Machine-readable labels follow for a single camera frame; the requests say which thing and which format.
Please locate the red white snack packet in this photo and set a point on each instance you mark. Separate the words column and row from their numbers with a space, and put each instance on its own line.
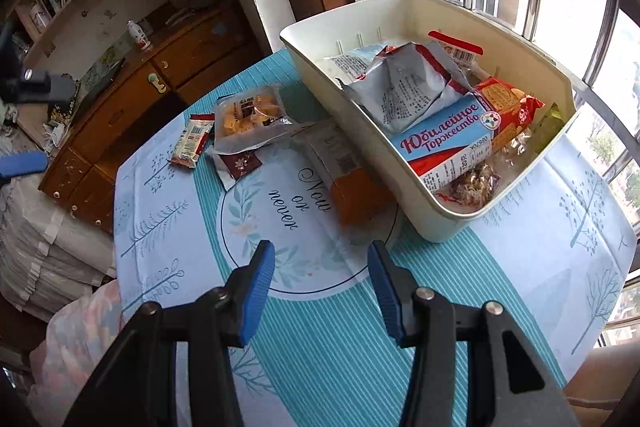
column 457, row 49

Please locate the flat printed box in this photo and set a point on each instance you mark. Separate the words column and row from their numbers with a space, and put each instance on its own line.
column 100, row 79

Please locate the pink floral cloth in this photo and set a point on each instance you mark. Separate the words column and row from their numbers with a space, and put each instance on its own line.
column 75, row 347

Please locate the white plastic bin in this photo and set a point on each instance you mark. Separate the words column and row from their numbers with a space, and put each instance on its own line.
column 380, row 142

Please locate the silver snack packet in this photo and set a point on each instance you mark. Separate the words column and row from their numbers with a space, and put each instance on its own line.
column 410, row 97

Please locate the tan chair seat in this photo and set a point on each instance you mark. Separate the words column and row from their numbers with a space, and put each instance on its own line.
column 605, row 377

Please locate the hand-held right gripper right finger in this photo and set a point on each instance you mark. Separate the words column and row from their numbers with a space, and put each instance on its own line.
column 387, row 292

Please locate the small red white bar packet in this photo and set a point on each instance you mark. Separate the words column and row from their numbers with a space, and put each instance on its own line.
column 192, row 142

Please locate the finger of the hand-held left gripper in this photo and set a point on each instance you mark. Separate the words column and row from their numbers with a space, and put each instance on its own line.
column 22, row 165

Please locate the clear packet of pale snacks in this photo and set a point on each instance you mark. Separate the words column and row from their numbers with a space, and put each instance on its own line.
column 515, row 147

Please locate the clear bag of brown snacks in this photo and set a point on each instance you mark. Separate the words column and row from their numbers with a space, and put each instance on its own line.
column 472, row 187

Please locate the wooden drawer cabinet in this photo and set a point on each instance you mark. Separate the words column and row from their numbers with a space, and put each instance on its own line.
column 125, row 107

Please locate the dark yellow patterned case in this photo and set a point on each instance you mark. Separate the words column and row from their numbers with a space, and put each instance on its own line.
column 62, row 111

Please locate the clear packet of yellow pastries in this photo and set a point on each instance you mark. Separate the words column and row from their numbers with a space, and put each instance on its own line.
column 250, row 112

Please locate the dark red small sachet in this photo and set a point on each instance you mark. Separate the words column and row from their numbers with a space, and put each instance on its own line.
column 240, row 167

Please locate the orange packet with white label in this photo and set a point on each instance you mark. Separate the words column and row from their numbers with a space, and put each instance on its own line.
column 355, row 202

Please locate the grey clamp stand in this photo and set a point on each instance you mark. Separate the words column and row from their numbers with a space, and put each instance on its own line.
column 55, row 87

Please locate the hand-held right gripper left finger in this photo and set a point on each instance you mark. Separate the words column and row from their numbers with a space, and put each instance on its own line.
column 257, row 292

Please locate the long red white biscuit packet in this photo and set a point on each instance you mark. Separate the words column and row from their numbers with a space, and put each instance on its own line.
column 450, row 147

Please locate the white bottle with red label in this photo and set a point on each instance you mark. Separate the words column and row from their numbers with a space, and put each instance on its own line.
column 139, row 36

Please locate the teal printed tablecloth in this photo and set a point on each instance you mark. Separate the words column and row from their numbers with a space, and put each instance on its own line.
column 325, row 367

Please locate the green snack packet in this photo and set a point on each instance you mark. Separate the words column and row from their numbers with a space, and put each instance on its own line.
column 547, row 127

